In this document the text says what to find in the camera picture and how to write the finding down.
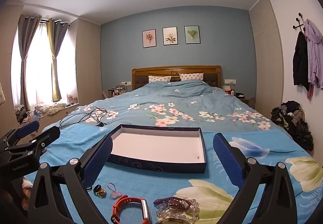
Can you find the pink flower picture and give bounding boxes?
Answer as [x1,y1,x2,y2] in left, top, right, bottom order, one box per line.
[142,29,157,48]

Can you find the orange smart watch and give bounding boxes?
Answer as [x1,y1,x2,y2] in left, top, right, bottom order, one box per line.
[110,195,152,224]

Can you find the purple bead bracelet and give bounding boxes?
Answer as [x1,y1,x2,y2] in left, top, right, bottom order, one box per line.
[153,196,192,212]

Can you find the clear crystal bead bracelet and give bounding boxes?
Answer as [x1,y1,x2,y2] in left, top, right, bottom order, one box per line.
[156,198,200,220]

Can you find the right patterned pillow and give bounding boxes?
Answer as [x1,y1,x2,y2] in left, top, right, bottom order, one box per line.
[180,73,204,81]

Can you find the green leaf picture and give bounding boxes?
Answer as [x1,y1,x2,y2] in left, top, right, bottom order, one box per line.
[184,26,200,44]

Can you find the pile of dark clothes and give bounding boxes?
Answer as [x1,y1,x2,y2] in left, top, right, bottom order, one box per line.
[271,100,314,152]

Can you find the wooden headboard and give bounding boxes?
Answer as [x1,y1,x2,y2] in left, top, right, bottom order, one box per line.
[131,65,222,90]

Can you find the left patterned pillow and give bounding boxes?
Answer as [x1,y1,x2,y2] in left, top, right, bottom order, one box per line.
[148,75,172,83]

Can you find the patterned pillow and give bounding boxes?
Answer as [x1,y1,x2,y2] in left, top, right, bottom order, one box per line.
[180,73,204,81]
[148,75,172,83]

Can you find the pink pendant charm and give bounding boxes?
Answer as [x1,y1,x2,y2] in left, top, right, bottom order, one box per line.
[107,182,122,200]

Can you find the white flower picture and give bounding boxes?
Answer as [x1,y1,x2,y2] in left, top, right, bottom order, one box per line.
[163,26,178,45]

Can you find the teal floral duvet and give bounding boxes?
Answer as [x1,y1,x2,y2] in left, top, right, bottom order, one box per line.
[50,80,278,133]

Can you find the black jacket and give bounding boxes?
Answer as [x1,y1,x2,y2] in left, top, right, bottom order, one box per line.
[293,31,309,91]

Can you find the navy tray white inside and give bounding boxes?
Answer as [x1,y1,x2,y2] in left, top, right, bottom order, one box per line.
[107,124,207,174]

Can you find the purple jacket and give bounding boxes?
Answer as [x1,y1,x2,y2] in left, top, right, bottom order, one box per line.
[305,19,323,101]

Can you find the black cables on bed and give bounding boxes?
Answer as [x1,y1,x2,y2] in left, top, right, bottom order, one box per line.
[59,106,108,130]

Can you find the left grey curtain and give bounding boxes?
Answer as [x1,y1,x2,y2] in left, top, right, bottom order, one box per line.
[18,15,41,110]

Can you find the right grey yellow curtain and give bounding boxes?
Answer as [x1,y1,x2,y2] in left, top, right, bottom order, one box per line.
[47,18,69,102]

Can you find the clothes on window sill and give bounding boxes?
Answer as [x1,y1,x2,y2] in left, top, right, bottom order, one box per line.
[14,102,67,125]

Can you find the person's left hand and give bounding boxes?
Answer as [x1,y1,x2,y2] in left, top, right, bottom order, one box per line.
[21,176,33,210]

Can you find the tortoiseshell bangle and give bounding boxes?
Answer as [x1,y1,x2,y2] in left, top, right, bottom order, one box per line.
[155,217,189,224]

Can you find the wall coat hooks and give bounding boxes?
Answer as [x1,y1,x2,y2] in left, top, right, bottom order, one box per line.
[292,13,305,31]

